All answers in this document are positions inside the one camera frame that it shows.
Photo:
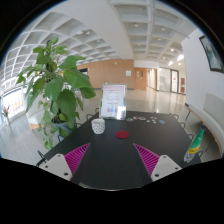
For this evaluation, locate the white curved bench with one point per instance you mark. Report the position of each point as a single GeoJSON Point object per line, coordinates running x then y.
{"type": "Point", "coordinates": [212, 116]}

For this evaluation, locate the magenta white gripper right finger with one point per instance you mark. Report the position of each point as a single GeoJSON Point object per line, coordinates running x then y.
{"type": "Point", "coordinates": [157, 166]}

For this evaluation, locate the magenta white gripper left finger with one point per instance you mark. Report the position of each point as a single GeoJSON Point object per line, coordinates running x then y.
{"type": "Point", "coordinates": [64, 166]}

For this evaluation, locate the red round coaster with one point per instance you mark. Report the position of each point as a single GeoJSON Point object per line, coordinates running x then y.
{"type": "Point", "coordinates": [122, 134]}

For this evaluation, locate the acrylic sign stand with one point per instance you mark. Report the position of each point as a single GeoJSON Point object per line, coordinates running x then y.
{"type": "Point", "coordinates": [113, 101]}

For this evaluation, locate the framed wall picture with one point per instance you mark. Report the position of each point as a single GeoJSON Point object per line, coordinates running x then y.
{"type": "Point", "coordinates": [214, 60]}

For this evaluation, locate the small items on table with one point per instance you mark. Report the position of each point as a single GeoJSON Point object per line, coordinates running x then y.
{"type": "Point", "coordinates": [148, 120]}

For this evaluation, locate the green plastic water bottle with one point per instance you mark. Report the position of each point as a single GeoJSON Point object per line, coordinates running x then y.
{"type": "Point", "coordinates": [195, 145]}

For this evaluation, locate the large green potted plant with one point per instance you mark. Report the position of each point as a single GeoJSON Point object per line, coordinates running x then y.
{"type": "Point", "coordinates": [55, 83]}

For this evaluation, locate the white patterned cup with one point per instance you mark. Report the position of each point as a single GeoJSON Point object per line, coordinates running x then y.
{"type": "Point", "coordinates": [98, 125]}

